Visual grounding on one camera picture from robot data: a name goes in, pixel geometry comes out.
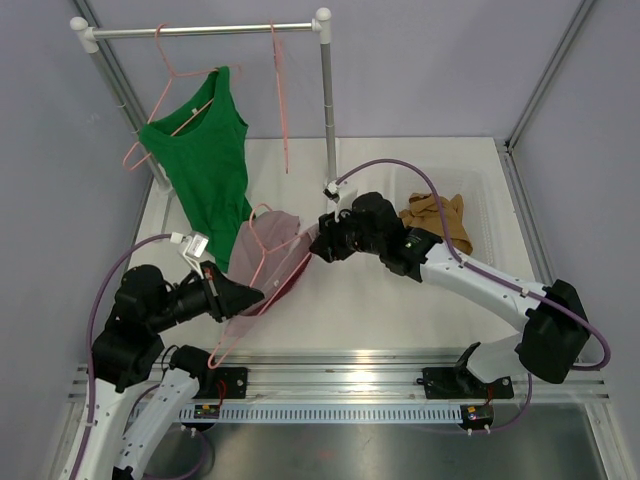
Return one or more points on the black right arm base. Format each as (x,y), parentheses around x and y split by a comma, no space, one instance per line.
(447,383)

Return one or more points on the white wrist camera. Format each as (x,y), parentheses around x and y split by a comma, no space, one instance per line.
(191,247)
(342,195)

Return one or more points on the green tank top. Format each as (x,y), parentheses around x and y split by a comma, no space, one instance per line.
(201,147)

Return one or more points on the pink hanger of brown top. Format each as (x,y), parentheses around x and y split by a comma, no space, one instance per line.
(282,101)

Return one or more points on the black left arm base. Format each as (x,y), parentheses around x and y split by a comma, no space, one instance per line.
(230,383)

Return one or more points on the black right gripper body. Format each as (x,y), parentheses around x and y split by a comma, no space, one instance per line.
(346,236)

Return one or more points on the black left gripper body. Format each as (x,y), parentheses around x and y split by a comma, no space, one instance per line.
(188,300)

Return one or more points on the pink tank top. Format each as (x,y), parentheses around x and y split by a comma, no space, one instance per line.
(265,255)

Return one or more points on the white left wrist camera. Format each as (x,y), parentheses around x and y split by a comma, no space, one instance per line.
(191,247)

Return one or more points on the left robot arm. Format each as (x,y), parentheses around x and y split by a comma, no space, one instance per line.
(112,445)

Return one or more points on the white slotted cable duct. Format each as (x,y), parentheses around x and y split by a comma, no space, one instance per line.
(236,413)

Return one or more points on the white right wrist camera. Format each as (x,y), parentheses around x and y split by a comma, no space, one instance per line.
(342,195)

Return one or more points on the brown tank top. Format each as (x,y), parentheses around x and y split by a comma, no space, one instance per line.
(423,213)

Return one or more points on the white plastic basket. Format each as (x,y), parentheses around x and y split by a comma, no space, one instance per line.
(449,182)

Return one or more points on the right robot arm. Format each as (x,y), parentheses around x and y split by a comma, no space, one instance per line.
(549,320)

